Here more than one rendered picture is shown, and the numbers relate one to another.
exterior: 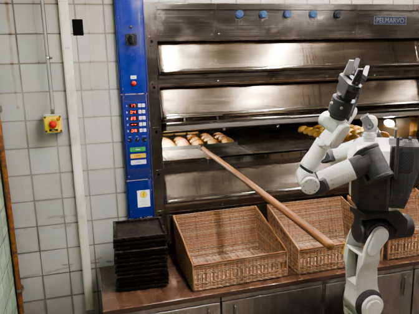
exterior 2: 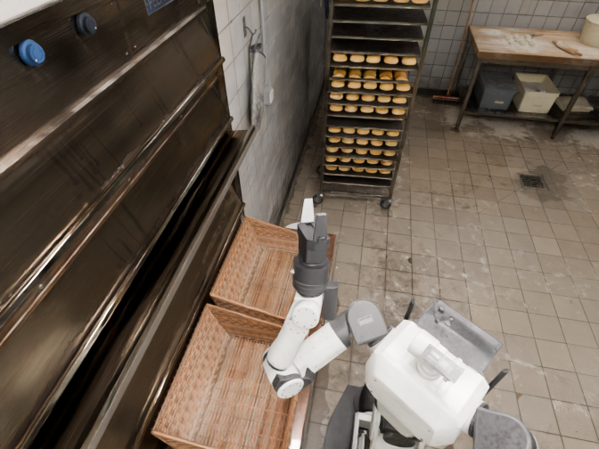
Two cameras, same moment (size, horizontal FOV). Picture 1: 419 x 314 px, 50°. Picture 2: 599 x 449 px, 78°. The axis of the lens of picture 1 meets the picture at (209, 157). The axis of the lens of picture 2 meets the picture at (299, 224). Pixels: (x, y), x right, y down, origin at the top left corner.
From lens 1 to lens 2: 2.22 m
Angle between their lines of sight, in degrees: 63
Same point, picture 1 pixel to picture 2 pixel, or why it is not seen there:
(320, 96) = (135, 222)
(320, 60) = (108, 161)
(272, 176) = (133, 395)
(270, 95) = (57, 318)
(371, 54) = (168, 85)
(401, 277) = not seen: hidden behind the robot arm
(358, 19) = (123, 16)
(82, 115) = not seen: outside the picture
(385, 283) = not seen: hidden behind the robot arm
